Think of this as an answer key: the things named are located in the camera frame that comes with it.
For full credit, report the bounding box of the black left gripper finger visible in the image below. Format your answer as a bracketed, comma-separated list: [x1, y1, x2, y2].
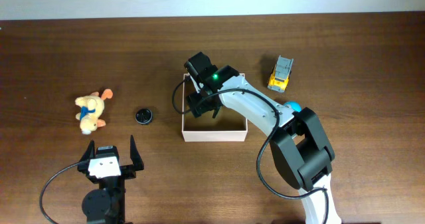
[80, 140, 96, 162]
[130, 135, 144, 170]

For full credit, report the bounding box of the beige cardboard box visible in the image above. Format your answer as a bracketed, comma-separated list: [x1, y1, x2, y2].
[181, 72, 248, 143]

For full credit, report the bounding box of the yellow grey toy truck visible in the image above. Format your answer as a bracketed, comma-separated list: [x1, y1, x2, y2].
[268, 56, 294, 92]

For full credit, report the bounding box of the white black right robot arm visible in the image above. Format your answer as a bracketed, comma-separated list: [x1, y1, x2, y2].
[184, 62, 342, 223]

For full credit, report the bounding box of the black round lid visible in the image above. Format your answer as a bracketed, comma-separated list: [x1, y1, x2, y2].
[135, 108, 153, 125]

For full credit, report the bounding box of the yellow plush duck toy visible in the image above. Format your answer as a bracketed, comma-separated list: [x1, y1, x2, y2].
[75, 88, 113, 135]

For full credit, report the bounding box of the blue ball toy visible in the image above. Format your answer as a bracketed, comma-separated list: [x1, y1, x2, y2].
[284, 101, 302, 112]

